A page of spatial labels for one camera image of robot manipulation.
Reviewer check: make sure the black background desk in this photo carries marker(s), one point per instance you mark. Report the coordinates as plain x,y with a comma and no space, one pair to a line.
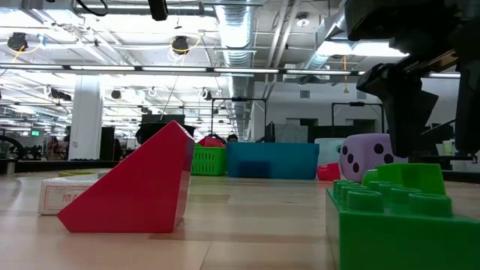
442,158

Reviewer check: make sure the dark background monitor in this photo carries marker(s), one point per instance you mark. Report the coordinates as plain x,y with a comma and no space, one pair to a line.
161,117

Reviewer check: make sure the dark green toy brick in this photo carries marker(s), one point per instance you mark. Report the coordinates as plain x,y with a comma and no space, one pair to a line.
393,240

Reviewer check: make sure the person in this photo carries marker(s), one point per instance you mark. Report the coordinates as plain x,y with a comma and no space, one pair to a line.
232,138

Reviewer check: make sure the grey wall vent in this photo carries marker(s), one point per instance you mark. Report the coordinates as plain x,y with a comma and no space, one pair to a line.
361,95
304,94

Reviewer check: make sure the silver ribbed ceiling duct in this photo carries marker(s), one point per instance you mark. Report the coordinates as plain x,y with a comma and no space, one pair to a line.
236,33
327,30

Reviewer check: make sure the pale green cup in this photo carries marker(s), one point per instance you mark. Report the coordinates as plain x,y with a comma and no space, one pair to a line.
448,147

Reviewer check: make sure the grey acoustic panel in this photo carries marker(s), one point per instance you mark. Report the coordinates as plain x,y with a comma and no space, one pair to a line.
290,134

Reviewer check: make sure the small red toy brick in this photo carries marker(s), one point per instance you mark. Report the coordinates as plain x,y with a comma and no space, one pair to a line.
328,172

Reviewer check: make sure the red sloped toy brick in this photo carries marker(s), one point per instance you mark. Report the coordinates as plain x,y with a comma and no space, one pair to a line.
142,195

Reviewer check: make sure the black gantry frame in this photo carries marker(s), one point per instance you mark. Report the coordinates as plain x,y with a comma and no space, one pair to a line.
240,99
352,104

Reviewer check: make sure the green plastic basket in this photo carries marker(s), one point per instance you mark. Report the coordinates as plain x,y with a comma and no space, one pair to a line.
208,161

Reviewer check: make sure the black tall cabinet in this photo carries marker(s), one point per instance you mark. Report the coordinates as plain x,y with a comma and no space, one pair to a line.
107,144

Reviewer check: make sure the white pillar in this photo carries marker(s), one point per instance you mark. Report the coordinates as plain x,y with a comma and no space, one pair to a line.
86,120

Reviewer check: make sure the clear plastic bin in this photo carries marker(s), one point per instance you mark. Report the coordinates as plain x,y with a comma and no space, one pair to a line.
326,150

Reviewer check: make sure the blue plastic bin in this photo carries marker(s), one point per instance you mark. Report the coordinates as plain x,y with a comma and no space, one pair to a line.
273,161

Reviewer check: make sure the red white playing card box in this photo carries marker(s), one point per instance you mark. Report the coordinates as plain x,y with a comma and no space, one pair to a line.
56,195

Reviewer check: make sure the purple foam die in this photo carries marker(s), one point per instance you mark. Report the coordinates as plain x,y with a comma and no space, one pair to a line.
369,168

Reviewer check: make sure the black ceiling-hung device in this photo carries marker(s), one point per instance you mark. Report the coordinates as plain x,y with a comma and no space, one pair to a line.
180,45
17,40

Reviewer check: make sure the lime flat toy brick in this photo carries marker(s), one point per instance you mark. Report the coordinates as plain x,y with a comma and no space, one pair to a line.
75,174

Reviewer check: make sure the long ceiling light rail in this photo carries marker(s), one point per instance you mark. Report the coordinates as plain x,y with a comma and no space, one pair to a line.
243,70

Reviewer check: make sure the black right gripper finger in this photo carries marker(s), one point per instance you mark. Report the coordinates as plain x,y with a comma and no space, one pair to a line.
470,108
407,108

